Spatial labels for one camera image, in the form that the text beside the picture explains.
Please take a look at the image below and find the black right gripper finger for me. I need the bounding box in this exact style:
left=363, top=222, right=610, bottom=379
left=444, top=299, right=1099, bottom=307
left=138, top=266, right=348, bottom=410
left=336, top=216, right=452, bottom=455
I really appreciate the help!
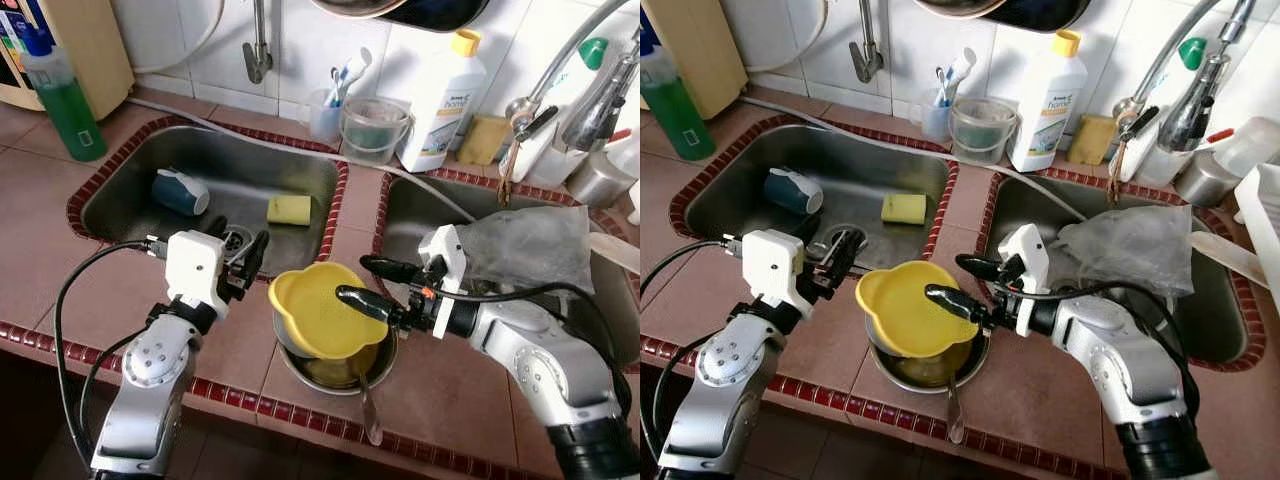
left=925, top=285, right=995, bottom=327
left=336, top=285, right=409, bottom=327
left=359, top=254, right=427, bottom=287
left=955, top=253, right=1013, bottom=286

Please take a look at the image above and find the blue-grey mug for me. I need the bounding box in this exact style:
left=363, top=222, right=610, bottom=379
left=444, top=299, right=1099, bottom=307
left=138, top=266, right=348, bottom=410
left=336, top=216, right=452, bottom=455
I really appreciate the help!
left=152, top=168, right=211, bottom=217
left=764, top=168, right=826, bottom=217

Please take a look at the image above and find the yellow plastic bowl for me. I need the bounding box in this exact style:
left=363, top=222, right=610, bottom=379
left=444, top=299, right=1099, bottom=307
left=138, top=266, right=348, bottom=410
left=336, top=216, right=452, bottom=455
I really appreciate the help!
left=856, top=260, right=973, bottom=359
left=268, top=262, right=389, bottom=361

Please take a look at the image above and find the stainless steel bowl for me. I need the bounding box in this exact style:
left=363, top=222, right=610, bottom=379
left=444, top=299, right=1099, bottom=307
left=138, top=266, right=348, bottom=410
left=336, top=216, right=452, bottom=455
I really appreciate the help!
left=273, top=310, right=399, bottom=395
left=865, top=310, right=991, bottom=394

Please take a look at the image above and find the steel sink basin under faucet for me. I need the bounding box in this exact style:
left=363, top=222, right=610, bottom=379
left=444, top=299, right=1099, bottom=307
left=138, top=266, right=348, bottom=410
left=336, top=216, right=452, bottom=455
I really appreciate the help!
left=975, top=170, right=1269, bottom=373
left=372, top=170, right=641, bottom=361

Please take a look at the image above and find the light yellow sponge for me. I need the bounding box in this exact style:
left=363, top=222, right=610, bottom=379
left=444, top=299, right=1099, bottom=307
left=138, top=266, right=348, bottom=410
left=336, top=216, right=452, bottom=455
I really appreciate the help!
left=880, top=193, right=928, bottom=225
left=266, top=194, right=312, bottom=225

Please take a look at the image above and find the steel sink basin with drain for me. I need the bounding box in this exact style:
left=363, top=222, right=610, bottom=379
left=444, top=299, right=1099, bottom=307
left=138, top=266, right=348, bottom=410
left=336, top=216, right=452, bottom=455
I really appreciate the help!
left=670, top=115, right=959, bottom=273
left=67, top=118, right=349, bottom=279

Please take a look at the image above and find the clear plastic tub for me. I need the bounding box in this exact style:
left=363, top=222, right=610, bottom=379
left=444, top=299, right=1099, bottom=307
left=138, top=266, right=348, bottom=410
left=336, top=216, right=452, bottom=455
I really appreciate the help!
left=340, top=97, right=413, bottom=166
left=950, top=97, right=1018, bottom=166

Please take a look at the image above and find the clear plastic bag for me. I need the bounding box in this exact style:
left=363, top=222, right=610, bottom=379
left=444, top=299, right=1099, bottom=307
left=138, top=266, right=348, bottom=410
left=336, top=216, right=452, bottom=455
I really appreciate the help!
left=1055, top=205, right=1196, bottom=298
left=455, top=205, right=596, bottom=294

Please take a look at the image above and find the clear toothbrush cup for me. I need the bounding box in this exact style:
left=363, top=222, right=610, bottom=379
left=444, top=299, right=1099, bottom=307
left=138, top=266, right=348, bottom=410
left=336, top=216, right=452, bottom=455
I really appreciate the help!
left=308, top=90, right=343, bottom=141
left=920, top=90, right=953, bottom=141

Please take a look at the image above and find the dark yellow sponge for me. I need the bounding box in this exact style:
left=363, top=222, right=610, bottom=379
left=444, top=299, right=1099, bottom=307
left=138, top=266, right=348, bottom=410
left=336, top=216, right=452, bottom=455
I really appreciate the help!
left=1065, top=115, right=1118, bottom=167
left=457, top=115, right=511, bottom=167

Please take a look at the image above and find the green dish soap bottle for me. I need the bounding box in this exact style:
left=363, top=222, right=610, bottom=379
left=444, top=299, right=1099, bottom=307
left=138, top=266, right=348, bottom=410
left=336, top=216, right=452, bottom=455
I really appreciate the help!
left=640, top=10, right=717, bottom=163
left=22, top=28, right=108, bottom=163

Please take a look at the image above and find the white detergent bottle yellow cap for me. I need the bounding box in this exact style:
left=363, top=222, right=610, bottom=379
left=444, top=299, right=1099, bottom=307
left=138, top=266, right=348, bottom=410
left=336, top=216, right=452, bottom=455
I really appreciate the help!
left=1007, top=30, right=1089, bottom=173
left=398, top=30, right=488, bottom=173

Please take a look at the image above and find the cream plastic spatula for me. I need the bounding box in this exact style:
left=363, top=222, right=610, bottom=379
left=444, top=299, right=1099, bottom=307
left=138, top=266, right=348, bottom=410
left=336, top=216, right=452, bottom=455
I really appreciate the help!
left=1190, top=232, right=1269, bottom=293
left=588, top=232, right=641, bottom=276

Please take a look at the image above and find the clear plastic container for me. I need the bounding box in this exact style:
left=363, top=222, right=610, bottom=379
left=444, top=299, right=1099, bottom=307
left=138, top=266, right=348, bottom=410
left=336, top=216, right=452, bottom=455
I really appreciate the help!
left=603, top=128, right=641, bottom=179
left=1210, top=118, right=1280, bottom=179

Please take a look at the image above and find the small steel cup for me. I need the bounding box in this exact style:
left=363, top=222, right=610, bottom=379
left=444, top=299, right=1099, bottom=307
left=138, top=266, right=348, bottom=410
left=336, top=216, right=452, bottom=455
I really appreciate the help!
left=1172, top=150, right=1241, bottom=209
left=565, top=150, right=638, bottom=209

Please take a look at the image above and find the chrome gooseneck faucet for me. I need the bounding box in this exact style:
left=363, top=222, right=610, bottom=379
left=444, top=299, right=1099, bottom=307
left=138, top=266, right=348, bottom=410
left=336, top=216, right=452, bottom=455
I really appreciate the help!
left=503, top=0, right=641, bottom=136
left=1112, top=0, right=1226, bottom=136

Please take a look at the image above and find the beige water purifier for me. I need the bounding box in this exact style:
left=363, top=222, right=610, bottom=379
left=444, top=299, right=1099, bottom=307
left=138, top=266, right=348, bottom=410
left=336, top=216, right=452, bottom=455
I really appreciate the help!
left=0, top=0, right=136, bottom=121
left=640, top=0, right=746, bottom=121

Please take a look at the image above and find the chrome spray head faucet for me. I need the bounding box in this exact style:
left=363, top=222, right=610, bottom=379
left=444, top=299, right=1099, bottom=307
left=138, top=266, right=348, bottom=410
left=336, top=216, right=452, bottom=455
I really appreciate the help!
left=560, top=55, right=641, bottom=153
left=1158, top=0, right=1259, bottom=153

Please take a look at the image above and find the hanging steel pan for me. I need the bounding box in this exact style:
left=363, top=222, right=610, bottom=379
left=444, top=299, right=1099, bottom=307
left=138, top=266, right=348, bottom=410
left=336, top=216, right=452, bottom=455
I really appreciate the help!
left=308, top=0, right=491, bottom=33
left=912, top=0, right=1093, bottom=33

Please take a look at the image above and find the white dish rack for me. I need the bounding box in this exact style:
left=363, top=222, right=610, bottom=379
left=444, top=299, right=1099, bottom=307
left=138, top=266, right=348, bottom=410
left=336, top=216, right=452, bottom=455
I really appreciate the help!
left=1232, top=162, right=1280, bottom=316

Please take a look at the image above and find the white bottle green cap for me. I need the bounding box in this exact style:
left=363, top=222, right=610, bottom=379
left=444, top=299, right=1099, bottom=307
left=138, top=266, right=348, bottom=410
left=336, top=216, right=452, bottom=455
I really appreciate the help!
left=525, top=37, right=613, bottom=188
left=1118, top=37, right=1209, bottom=188

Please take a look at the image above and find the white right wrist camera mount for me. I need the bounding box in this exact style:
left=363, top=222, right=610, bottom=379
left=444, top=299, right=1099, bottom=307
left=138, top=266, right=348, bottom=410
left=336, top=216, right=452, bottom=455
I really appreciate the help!
left=997, top=224, right=1049, bottom=336
left=418, top=224, right=469, bottom=336

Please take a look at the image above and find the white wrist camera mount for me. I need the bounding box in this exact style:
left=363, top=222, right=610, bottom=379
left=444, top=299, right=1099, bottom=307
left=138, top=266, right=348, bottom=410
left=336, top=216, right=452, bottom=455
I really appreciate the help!
left=418, top=224, right=469, bottom=336
left=997, top=224, right=1049, bottom=336
left=742, top=230, right=813, bottom=321
left=165, top=230, right=233, bottom=321

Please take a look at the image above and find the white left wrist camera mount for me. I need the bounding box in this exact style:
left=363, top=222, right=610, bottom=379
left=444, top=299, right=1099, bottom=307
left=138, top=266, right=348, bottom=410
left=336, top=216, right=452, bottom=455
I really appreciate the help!
left=742, top=230, right=813, bottom=321
left=165, top=230, right=233, bottom=321

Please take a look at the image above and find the brown string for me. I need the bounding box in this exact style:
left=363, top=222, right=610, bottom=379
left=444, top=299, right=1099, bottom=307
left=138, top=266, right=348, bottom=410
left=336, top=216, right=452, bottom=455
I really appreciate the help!
left=1105, top=130, right=1129, bottom=208
left=495, top=130, right=523, bottom=208

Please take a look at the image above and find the steel wall tap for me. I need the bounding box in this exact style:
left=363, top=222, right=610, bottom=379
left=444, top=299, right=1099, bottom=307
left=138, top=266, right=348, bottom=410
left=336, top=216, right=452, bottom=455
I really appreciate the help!
left=243, top=0, right=273, bottom=85
left=850, top=0, right=884, bottom=85

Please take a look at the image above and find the white curved wall hose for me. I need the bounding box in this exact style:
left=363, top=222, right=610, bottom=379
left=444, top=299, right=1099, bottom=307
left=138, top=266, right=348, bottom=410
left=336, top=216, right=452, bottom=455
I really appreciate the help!
left=745, top=0, right=831, bottom=76
left=130, top=0, right=226, bottom=76

